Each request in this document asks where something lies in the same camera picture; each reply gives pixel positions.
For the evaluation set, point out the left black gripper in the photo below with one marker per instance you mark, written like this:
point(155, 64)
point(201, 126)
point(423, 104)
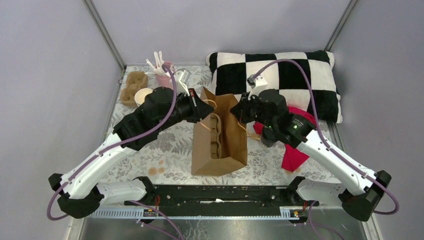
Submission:
point(200, 108)

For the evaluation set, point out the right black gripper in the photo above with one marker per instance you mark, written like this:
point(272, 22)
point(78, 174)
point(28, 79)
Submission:
point(240, 109)

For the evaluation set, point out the brown paper bag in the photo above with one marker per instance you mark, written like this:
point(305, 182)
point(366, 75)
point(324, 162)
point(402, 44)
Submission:
point(233, 138)

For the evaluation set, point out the brown cardboard cup carrier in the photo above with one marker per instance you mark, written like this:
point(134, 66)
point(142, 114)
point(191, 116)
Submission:
point(135, 81)
point(215, 129)

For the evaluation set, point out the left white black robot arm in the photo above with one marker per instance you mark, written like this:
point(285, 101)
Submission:
point(80, 192)

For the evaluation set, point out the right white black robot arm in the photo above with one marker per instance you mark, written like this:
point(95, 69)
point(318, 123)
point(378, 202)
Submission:
point(360, 188)

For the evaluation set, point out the pink straw holder cup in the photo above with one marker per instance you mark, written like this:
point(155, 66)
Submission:
point(165, 80)

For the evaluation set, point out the stack of paper cups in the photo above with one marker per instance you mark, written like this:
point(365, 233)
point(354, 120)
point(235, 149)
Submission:
point(140, 96)

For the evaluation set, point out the floral patterned table mat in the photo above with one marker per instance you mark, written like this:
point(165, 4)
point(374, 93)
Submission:
point(168, 159)

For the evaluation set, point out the white straws bundle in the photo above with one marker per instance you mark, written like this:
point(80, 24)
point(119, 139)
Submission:
point(161, 67)

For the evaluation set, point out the red cloth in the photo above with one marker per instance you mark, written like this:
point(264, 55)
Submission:
point(294, 155)

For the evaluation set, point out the black white checkered pillow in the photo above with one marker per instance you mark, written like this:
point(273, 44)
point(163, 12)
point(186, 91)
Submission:
point(298, 76)

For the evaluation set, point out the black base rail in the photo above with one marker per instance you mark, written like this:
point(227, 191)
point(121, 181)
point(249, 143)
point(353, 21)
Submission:
point(223, 200)

